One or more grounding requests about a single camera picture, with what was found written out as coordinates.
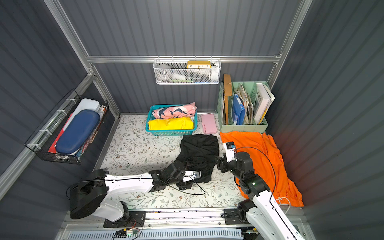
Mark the black shorts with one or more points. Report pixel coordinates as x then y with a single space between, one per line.
198 153

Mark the white yellow book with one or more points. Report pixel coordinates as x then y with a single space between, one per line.
264 99

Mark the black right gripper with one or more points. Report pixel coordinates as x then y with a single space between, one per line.
223 163

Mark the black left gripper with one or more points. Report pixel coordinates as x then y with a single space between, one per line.
182 176

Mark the pink plastic case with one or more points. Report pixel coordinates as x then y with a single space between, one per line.
209 124

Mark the white flat box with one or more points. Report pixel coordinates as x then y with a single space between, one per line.
85 104

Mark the roll of tape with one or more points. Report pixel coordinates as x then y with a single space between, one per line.
163 73

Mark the navy blue oval case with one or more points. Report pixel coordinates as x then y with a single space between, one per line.
78 131

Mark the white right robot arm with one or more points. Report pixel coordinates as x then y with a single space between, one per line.
261 209

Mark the white wire wall basket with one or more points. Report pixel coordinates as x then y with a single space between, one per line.
183 76

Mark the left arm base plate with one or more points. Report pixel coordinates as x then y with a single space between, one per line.
129 219

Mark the mint green file organizer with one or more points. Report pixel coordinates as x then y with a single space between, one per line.
247 93

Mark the blue binder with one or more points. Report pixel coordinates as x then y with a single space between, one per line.
238 111

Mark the orange shorts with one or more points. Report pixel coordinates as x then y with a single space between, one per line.
268 164

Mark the aluminium front rail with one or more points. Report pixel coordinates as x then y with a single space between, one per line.
160 224

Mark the yellow clock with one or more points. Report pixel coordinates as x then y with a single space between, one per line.
195 64

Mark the pink patterned folded cloth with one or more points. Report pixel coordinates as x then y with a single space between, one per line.
173 112

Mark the yellow folded cloth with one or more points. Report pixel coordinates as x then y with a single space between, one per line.
171 124

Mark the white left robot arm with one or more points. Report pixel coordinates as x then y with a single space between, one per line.
94 195

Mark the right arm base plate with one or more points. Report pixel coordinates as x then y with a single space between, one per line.
235 216

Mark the black wire side basket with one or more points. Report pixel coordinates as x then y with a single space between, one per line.
43 142

